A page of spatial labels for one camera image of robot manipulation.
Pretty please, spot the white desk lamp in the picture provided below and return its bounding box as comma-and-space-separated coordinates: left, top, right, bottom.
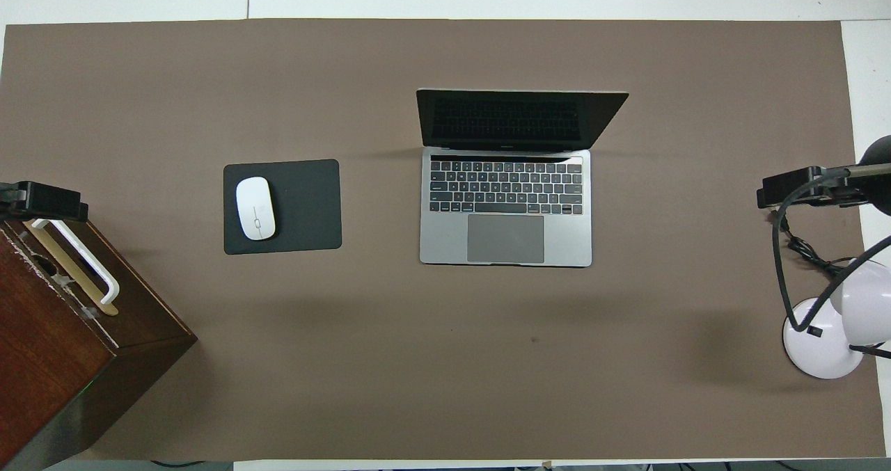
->
782, 258, 891, 380

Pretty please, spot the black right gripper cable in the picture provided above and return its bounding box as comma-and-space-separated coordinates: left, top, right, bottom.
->
774, 167, 891, 334

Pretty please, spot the black mouse pad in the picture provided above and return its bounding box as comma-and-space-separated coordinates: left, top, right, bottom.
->
223, 159, 343, 256

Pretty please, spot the grey aluminium laptop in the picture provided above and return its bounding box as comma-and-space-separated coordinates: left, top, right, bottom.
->
416, 88, 630, 269

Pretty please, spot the large brown table mat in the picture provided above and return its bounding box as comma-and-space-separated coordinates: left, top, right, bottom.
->
0, 19, 886, 462

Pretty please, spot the white box handle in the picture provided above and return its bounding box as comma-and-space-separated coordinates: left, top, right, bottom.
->
31, 217, 120, 306

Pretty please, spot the dark wooden box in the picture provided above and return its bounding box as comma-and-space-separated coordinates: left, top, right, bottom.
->
0, 207, 198, 469

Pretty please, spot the black lamp power cord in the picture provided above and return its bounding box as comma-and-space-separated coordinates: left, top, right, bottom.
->
768, 209, 849, 278

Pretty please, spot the brass handle plate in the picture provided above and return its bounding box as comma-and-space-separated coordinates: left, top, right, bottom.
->
19, 219, 120, 317

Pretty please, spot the white computer mouse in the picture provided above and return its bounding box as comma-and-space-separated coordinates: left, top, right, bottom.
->
235, 176, 276, 241

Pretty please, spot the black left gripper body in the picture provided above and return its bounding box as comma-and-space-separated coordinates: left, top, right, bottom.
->
0, 181, 33, 216

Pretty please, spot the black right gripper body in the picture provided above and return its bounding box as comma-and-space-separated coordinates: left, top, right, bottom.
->
807, 136, 891, 216

